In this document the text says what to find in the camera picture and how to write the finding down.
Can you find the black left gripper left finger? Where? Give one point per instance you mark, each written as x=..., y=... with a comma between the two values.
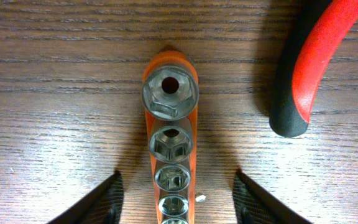
x=101, y=205

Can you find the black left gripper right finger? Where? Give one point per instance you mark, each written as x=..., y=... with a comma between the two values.
x=253, y=204

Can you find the red handled cutting pliers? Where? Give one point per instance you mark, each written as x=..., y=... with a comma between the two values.
x=318, y=32

